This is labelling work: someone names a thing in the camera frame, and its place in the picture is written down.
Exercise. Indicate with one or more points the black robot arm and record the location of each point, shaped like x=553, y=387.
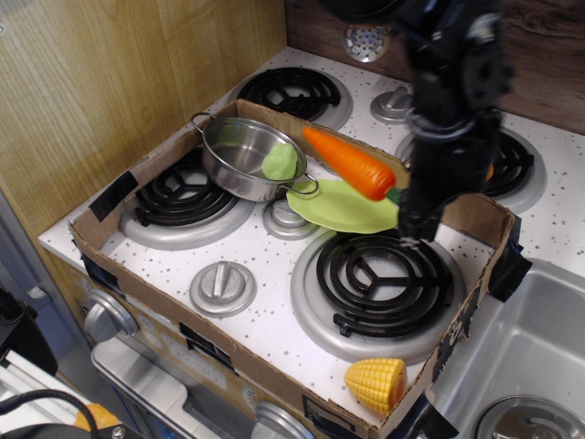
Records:
x=459, y=76

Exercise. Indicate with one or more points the back right black burner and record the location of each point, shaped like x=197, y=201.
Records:
x=520, y=177

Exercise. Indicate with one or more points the orange toy carrot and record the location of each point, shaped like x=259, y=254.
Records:
x=364, y=173

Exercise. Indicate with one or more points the orange object bottom left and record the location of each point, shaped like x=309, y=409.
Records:
x=102, y=417

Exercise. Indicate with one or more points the left oven front knob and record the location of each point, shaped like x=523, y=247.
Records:
x=107, y=318

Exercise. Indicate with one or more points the small steel pot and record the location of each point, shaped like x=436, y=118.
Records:
x=234, y=149

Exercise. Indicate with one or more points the front right black burner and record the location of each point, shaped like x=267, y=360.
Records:
x=361, y=296

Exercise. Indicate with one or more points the front silver stove knob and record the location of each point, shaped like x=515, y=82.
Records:
x=223, y=289

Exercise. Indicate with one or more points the middle silver stove knob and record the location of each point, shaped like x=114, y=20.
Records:
x=281, y=222

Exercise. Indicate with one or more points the yellow toy pumpkin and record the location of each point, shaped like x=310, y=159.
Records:
x=490, y=173

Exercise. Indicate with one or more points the front left black burner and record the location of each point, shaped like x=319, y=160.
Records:
x=182, y=209

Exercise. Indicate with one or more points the black burner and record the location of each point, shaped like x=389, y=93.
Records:
x=311, y=95
x=182, y=209
x=361, y=296
x=520, y=177

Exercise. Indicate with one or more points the silver stove knob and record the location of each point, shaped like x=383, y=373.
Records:
x=391, y=107
x=223, y=289
x=281, y=222

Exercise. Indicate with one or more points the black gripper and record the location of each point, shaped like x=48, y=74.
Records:
x=446, y=162

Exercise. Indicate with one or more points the oven knob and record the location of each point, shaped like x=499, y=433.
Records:
x=273, y=421
x=107, y=318

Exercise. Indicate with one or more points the silver oven door handle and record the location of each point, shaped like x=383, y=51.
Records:
x=176, y=400

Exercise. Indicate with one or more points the silver toy sink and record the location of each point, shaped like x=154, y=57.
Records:
x=520, y=373

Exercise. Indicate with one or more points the light green plate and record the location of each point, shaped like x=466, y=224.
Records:
x=335, y=205

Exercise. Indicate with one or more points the back silver stove knob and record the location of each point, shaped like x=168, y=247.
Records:
x=391, y=107

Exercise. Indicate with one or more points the back left black burner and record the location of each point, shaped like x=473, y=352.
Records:
x=311, y=95

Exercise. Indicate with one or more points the yellow toy corn cob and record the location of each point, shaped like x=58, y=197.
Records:
x=378, y=383

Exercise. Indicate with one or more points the right oven front knob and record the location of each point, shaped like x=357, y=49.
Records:
x=273, y=421

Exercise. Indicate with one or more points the hanging silver strainer ladle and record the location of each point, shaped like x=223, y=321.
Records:
x=365, y=44

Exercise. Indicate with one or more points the green toy vegetable chunk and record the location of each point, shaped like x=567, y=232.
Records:
x=280, y=163

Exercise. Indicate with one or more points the brown cardboard fence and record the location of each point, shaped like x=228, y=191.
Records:
x=264, y=343

